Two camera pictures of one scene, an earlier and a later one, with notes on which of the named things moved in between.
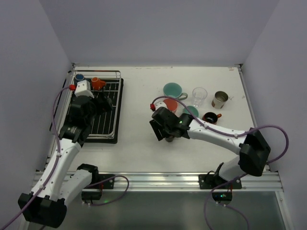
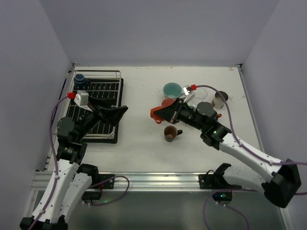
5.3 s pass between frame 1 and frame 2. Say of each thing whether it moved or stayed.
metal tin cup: stayed
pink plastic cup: stayed
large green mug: stayed
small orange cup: moved
